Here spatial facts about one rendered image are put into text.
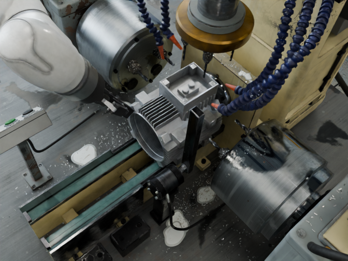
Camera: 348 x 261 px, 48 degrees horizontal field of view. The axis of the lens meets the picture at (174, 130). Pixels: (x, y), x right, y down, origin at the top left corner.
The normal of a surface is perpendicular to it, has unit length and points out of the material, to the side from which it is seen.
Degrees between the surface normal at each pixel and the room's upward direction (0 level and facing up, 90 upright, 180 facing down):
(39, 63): 85
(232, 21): 0
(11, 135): 50
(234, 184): 66
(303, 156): 13
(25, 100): 0
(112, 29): 28
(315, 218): 0
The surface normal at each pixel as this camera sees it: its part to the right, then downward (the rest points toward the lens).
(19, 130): 0.55, 0.13
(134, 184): 0.07, -0.57
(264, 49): -0.75, 0.51
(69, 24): 0.65, 0.65
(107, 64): -0.68, 0.28
